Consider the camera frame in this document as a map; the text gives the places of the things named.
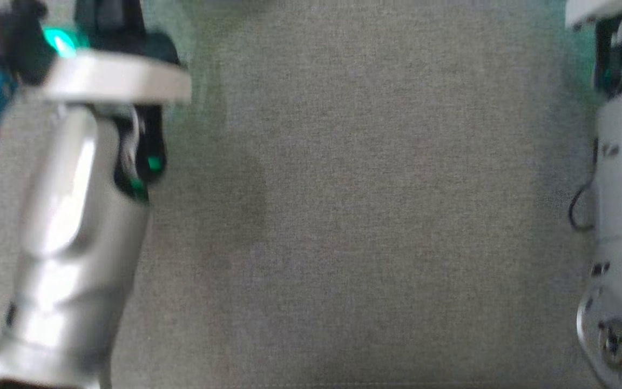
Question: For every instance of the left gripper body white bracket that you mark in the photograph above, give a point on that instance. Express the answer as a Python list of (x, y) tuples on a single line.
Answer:
[(116, 78)]

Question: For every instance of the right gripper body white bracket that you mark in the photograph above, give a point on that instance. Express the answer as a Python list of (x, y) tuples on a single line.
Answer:
[(613, 48)]

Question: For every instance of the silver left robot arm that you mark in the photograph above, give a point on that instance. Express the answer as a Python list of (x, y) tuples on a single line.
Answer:
[(73, 243)]

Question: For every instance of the large grey sofa seat cushion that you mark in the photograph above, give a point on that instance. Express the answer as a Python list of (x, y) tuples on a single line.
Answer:
[(370, 216)]

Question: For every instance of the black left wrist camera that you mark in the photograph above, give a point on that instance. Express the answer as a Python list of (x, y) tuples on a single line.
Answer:
[(25, 48)]

